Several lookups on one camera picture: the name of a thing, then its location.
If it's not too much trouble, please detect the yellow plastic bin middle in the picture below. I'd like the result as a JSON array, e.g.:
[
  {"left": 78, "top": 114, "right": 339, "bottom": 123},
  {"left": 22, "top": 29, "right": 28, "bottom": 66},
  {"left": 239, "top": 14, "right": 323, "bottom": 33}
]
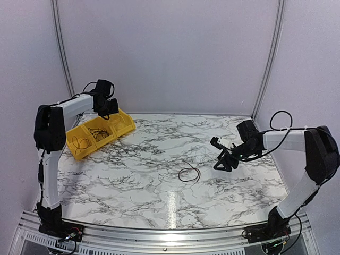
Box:
[{"left": 81, "top": 117, "right": 117, "bottom": 149}]

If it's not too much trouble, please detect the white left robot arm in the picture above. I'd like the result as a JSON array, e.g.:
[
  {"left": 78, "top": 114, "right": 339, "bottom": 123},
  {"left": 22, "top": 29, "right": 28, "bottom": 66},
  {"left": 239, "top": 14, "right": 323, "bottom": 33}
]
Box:
[{"left": 33, "top": 79, "right": 118, "bottom": 236}]

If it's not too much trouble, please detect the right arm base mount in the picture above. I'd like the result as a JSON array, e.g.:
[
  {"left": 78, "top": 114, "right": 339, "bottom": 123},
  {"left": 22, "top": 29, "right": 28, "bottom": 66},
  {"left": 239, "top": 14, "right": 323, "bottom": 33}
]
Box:
[{"left": 241, "top": 206, "right": 291, "bottom": 243}]

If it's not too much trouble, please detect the yellow plastic bin right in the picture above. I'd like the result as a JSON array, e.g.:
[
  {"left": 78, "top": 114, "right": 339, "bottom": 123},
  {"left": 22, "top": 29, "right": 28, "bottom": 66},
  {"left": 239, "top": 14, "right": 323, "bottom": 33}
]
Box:
[{"left": 108, "top": 109, "right": 135, "bottom": 138}]

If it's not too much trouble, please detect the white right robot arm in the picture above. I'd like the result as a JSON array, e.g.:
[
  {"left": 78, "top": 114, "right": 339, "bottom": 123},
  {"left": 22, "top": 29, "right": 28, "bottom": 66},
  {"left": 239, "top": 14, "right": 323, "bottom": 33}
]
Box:
[{"left": 210, "top": 121, "right": 339, "bottom": 238}]

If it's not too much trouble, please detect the aluminium corner post right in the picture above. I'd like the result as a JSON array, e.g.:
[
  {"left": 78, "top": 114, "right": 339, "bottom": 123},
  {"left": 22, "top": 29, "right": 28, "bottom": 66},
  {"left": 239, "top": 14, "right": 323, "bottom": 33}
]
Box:
[{"left": 251, "top": 0, "right": 286, "bottom": 120}]

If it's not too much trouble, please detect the aluminium corner post left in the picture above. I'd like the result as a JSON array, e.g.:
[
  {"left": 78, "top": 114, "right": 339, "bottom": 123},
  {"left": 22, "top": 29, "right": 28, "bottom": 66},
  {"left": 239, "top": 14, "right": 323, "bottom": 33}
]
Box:
[{"left": 50, "top": 0, "right": 76, "bottom": 99}]

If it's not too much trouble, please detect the white wire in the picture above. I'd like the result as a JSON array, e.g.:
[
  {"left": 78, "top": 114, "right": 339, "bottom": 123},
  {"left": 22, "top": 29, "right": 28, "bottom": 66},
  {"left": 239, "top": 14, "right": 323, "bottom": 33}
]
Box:
[{"left": 190, "top": 143, "right": 221, "bottom": 164}]

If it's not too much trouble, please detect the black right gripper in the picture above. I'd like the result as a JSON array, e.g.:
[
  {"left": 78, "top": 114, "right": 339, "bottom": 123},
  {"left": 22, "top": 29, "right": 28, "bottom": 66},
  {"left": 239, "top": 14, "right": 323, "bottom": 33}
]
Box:
[{"left": 214, "top": 142, "right": 259, "bottom": 172}]

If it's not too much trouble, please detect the aluminium front rail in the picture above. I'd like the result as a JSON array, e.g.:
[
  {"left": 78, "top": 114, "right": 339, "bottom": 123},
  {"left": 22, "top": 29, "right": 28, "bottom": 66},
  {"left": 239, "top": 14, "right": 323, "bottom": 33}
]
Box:
[{"left": 8, "top": 211, "right": 320, "bottom": 254}]

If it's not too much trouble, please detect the black wire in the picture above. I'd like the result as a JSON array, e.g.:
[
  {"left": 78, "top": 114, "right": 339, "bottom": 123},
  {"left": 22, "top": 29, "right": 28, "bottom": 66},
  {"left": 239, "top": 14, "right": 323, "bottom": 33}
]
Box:
[{"left": 87, "top": 127, "right": 109, "bottom": 141}]

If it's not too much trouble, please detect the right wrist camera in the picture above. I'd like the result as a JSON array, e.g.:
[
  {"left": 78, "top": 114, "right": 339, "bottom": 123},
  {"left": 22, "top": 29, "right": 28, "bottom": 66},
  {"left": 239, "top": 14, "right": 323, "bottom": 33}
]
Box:
[{"left": 210, "top": 137, "right": 233, "bottom": 150}]

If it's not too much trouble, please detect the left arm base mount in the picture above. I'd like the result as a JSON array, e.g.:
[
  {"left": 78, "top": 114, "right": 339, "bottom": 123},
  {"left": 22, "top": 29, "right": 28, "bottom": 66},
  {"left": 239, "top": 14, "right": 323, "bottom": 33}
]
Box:
[{"left": 37, "top": 202, "right": 84, "bottom": 242}]

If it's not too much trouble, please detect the aluminium corner post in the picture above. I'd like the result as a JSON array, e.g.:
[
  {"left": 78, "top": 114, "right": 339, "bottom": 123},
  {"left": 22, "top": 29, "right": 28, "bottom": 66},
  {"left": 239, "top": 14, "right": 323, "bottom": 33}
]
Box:
[
  {"left": 251, "top": 0, "right": 286, "bottom": 120},
  {"left": 50, "top": 0, "right": 76, "bottom": 99}
]

